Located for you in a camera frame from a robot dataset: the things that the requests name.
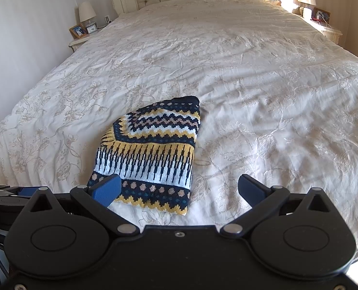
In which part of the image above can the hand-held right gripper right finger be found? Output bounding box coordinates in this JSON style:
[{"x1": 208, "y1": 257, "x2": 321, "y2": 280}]
[{"x1": 219, "y1": 174, "x2": 335, "y2": 238}]

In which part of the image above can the cream carved nightstand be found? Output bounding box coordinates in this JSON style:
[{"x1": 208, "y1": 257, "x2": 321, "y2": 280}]
[
  {"x1": 310, "y1": 18, "x2": 343, "y2": 44},
  {"x1": 69, "y1": 33, "x2": 92, "y2": 52}
]

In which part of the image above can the bed with cream floral bedspread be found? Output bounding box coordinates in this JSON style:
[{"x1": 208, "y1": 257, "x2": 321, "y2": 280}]
[{"x1": 0, "y1": 0, "x2": 358, "y2": 260}]

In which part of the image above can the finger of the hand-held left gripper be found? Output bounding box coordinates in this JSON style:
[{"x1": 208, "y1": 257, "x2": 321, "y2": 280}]
[{"x1": 0, "y1": 185, "x2": 41, "y2": 198}]

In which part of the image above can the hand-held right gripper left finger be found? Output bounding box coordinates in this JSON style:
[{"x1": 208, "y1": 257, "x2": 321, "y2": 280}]
[{"x1": 24, "y1": 174, "x2": 137, "y2": 236}]

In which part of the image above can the dark wooden photo frame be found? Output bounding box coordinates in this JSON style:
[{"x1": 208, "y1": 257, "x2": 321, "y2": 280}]
[{"x1": 313, "y1": 7, "x2": 331, "y2": 22}]

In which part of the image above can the navy yellow patterned knit sweater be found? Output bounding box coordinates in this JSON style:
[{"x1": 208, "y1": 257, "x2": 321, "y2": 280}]
[{"x1": 87, "y1": 96, "x2": 201, "y2": 216}]

